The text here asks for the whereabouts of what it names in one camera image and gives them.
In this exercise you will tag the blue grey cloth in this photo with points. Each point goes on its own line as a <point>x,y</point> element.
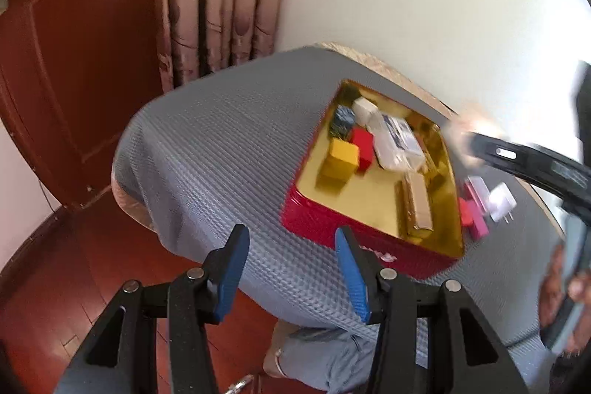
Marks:
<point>323,361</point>

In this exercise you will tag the pink block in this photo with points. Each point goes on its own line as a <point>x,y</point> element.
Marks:
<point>480,227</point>

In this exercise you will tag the person's right hand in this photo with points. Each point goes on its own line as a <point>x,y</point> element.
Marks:
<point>551,287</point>

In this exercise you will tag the gold rectangular box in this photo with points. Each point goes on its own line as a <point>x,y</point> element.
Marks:
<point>418,202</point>

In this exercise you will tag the grey mesh mat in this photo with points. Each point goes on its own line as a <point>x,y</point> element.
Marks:
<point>221,144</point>

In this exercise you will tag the blue patterned small tin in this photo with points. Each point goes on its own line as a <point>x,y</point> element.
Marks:
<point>344,122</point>

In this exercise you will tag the white small box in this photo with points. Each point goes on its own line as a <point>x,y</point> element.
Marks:
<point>365,110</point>

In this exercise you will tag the clear small plastic box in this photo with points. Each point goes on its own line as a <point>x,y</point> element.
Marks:
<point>478,188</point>

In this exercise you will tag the yellow block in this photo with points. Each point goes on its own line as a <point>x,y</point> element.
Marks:
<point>341,160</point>

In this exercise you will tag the white charger plug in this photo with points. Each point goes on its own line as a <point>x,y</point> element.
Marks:
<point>503,202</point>

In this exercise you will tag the red tin box gold inside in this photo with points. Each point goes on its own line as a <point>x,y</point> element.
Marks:
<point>323,223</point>

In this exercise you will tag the brown wooden door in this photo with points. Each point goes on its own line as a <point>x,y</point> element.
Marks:
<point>83,52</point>

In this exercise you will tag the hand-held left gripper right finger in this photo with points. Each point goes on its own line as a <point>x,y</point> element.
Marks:
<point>353,278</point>

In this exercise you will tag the clear plastic case with label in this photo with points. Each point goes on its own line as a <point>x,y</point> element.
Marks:
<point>397,140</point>

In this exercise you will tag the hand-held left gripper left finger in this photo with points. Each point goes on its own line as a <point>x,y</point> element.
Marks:
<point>231,278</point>

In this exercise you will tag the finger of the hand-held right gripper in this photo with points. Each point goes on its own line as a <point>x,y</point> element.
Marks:
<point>526,160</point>
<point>582,98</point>

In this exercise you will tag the small red block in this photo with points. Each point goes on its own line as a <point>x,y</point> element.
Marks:
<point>466,213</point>

